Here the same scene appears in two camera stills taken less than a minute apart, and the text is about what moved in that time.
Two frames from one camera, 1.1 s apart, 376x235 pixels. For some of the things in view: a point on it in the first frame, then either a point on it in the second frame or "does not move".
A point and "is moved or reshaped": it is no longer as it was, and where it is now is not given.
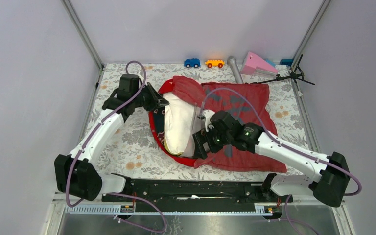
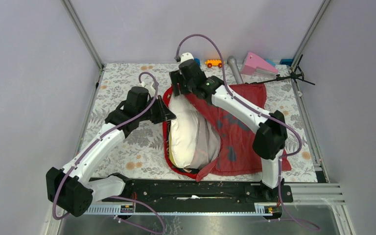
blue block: [288, 61] does not move
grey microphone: [232, 61] does not move
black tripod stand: [297, 74] does not move
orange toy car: [219, 62] does not move
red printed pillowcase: [250, 102] is moved or reshaped
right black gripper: [202, 136] -> [176, 78]
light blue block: [271, 62] does not move
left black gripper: [160, 101] -> [164, 113]
